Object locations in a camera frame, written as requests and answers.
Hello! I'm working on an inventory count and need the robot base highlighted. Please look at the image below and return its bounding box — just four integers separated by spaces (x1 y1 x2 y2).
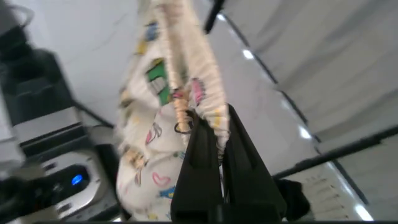
0 0 125 224

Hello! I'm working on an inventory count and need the black clothes rack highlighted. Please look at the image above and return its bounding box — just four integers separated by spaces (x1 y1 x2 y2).
203 0 398 180

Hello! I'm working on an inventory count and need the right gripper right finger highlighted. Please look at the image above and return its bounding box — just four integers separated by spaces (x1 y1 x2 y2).
222 104 287 222

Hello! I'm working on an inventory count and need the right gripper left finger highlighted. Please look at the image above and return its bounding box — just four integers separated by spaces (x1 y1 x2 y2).
170 110 224 222

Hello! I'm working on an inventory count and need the black garment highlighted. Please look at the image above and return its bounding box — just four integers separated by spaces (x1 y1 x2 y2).
275 179 312 222

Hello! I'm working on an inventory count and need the cream printed garment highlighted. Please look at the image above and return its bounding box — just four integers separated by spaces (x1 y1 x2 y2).
115 0 231 222

